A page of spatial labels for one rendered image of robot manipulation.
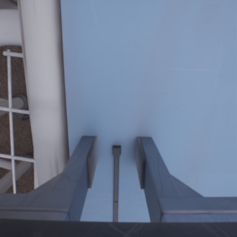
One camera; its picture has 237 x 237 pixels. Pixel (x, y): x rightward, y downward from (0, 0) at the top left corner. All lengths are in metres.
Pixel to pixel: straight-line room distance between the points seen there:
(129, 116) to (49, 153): 0.08
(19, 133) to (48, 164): 0.73
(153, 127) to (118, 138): 0.03
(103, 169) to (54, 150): 0.05
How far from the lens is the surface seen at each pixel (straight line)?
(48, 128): 0.17
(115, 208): 0.20
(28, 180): 1.01
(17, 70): 0.85
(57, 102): 0.16
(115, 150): 0.16
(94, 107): 0.15
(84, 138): 0.15
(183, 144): 0.17
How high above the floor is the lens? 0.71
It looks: 74 degrees down
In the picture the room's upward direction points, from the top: 169 degrees counter-clockwise
